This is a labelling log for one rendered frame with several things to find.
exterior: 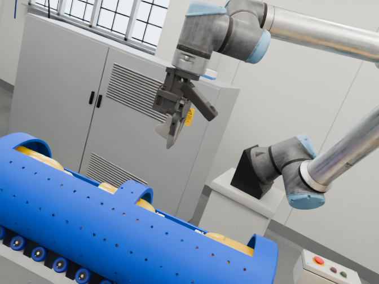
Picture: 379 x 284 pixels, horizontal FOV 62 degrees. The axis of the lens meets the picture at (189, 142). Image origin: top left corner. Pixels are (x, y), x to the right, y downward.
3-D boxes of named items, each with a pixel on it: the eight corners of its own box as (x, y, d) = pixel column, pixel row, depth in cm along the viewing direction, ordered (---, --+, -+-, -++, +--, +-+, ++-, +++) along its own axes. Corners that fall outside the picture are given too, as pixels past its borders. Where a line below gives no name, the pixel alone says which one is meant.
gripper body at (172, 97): (161, 107, 88) (173, 65, 85) (189, 118, 87) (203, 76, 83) (150, 110, 81) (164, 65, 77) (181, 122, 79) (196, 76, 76)
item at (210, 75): (188, 71, 268) (191, 62, 266) (214, 80, 263) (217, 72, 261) (184, 71, 256) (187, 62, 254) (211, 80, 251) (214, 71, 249)
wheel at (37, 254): (43, 242, 95) (40, 242, 93) (51, 254, 93) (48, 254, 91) (30, 253, 93) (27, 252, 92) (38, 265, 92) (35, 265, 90)
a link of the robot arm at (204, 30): (234, 9, 73) (194, -6, 70) (216, 62, 76) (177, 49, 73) (223, 10, 81) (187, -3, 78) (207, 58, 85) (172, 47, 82)
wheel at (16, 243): (23, 232, 96) (20, 231, 94) (30, 244, 94) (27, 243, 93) (9, 242, 95) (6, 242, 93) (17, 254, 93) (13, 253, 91)
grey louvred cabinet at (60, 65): (43, 140, 392) (67, 23, 351) (189, 225, 317) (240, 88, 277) (2, 146, 344) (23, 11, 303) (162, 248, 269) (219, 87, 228)
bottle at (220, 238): (255, 285, 85) (193, 256, 88) (258, 267, 91) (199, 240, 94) (265, 267, 82) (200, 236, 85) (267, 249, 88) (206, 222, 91)
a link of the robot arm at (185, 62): (212, 60, 82) (205, 58, 73) (206, 78, 84) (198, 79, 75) (181, 49, 84) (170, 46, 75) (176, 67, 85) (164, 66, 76)
